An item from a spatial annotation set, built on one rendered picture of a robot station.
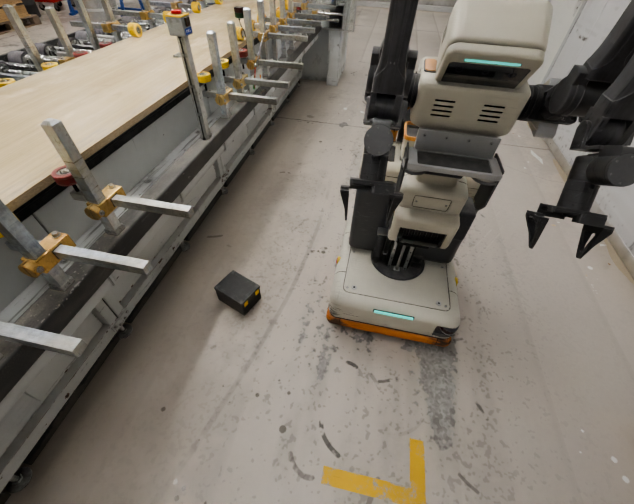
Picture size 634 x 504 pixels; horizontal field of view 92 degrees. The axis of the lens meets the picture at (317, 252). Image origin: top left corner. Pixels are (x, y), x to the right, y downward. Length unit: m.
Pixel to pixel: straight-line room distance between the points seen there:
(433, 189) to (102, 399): 1.64
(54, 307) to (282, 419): 0.95
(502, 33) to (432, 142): 0.28
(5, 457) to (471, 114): 1.88
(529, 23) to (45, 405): 1.94
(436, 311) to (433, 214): 0.55
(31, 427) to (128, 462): 0.37
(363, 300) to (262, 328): 0.57
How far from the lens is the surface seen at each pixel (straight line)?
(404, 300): 1.53
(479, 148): 1.02
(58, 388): 1.72
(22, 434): 1.70
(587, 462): 1.90
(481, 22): 0.91
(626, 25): 0.90
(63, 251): 1.12
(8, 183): 1.37
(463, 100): 0.97
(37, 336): 0.93
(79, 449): 1.76
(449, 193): 1.12
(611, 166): 0.76
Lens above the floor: 1.48
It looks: 47 degrees down
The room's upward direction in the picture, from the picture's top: 3 degrees clockwise
